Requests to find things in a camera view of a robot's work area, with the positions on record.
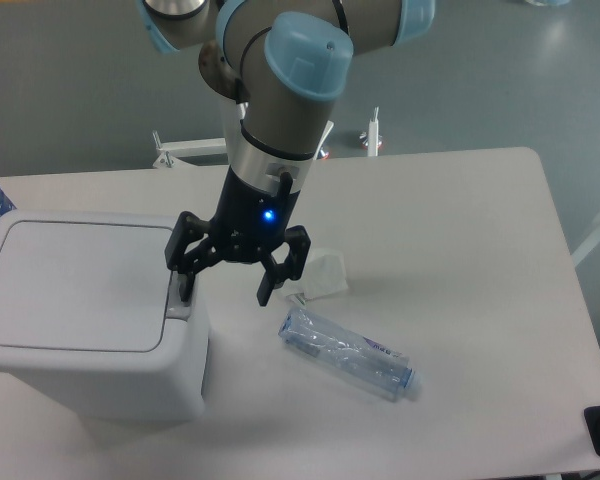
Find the crumpled white tissue wrapper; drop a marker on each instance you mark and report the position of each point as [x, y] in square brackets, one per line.
[324, 274]

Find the white push-top trash can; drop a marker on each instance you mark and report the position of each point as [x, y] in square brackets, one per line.
[91, 316]

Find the crushed clear plastic bottle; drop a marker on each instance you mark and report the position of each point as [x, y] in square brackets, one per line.
[377, 367]

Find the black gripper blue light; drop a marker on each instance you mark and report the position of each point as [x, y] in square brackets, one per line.
[252, 220]

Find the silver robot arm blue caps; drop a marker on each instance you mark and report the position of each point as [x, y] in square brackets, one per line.
[287, 62]

